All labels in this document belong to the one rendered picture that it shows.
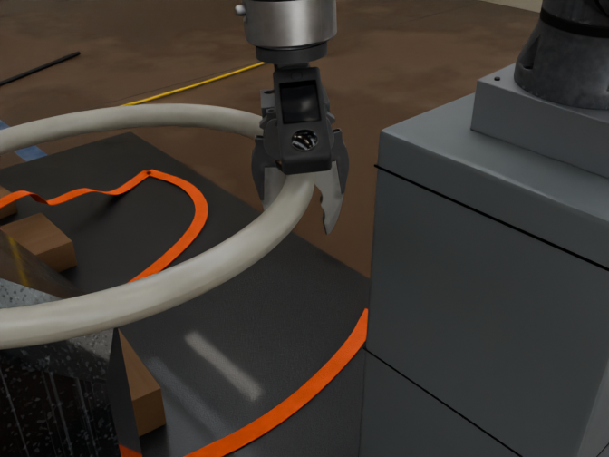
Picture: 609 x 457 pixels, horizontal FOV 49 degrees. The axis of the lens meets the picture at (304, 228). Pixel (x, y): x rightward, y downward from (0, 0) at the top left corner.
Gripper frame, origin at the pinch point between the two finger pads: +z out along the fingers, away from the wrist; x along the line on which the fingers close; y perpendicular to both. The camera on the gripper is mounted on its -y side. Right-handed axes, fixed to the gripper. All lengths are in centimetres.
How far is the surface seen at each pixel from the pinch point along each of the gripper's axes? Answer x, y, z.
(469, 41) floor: -131, 362, 77
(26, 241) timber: 82, 122, 65
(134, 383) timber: 39, 55, 67
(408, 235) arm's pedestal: -16.6, 21.9, 15.2
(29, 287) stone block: 37.8, 14.9, 13.9
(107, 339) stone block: 30.2, 18.0, 26.4
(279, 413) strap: 7, 54, 81
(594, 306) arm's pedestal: -34.5, -1.1, 13.9
